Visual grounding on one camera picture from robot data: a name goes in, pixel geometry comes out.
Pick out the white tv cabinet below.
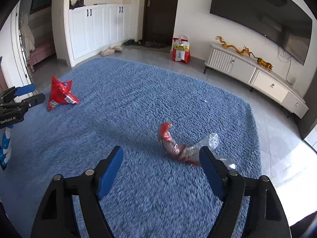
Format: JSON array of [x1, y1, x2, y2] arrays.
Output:
[[205, 42, 308, 119]]

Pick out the red snack bag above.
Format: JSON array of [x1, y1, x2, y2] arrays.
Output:
[[48, 76, 79, 111]]

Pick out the golden dragon figurine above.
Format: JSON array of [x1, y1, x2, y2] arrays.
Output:
[[215, 36, 251, 56]]

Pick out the red clear twisted wrapper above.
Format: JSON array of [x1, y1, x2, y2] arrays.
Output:
[[157, 121, 237, 170]]

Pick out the white shoe cabinet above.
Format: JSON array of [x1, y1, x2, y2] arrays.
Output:
[[52, 0, 141, 67]]

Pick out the dark brown entrance door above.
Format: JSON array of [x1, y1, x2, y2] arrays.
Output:
[[142, 0, 178, 48]]

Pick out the blue shaggy carpet cloth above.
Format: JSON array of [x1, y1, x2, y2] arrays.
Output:
[[1, 58, 262, 237]]

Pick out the wall-mounted black television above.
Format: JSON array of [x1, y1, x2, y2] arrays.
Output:
[[210, 0, 313, 64]]

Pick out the red white shopping bag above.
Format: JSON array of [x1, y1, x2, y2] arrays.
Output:
[[172, 35, 191, 63]]

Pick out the golden tiger figurine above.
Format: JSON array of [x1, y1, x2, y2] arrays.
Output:
[[257, 58, 273, 71]]

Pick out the blue white gloved hand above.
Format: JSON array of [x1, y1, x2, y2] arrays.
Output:
[[0, 125, 13, 171]]

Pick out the beige slippers on floor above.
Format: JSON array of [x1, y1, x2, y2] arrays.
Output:
[[101, 45, 123, 57]]

